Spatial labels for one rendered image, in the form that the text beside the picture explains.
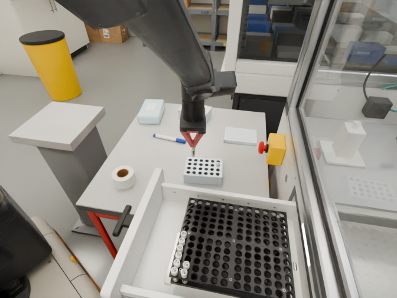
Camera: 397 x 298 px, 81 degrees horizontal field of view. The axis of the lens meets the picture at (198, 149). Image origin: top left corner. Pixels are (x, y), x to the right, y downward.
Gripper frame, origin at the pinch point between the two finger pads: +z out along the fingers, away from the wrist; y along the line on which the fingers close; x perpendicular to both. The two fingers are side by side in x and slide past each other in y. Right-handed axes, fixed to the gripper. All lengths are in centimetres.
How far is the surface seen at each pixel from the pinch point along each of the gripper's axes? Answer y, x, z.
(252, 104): 53, -29, 17
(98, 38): 390, 177, 79
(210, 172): 0.5, -5.6, 12.3
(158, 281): -33.1, 6.3, 9.5
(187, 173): 1.2, 1.7, 13.7
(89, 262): 6, 58, 93
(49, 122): 33, 63, 17
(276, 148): -0.5, -24.2, 0.9
